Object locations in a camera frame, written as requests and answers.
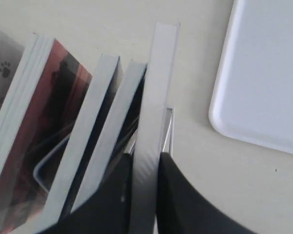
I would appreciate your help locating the white wire book rack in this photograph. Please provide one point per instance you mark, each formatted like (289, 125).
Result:
(44, 172)

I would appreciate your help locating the dark brown spine book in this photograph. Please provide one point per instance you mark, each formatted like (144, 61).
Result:
(107, 140)

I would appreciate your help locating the black grey spine book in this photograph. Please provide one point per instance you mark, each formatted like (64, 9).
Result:
(150, 133)

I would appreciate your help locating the white plastic tray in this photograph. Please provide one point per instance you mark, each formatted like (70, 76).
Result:
(252, 100)

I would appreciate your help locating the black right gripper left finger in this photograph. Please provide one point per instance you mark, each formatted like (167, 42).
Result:
(107, 211)

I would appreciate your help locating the red pink spine book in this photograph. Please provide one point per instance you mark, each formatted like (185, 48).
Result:
(47, 97)

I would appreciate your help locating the dark blue moon book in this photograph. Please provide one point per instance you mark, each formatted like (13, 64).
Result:
(106, 74)

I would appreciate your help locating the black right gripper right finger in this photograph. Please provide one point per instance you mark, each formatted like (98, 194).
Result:
(181, 209)

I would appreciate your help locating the grey marbled white book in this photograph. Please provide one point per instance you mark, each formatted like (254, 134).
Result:
(13, 60)

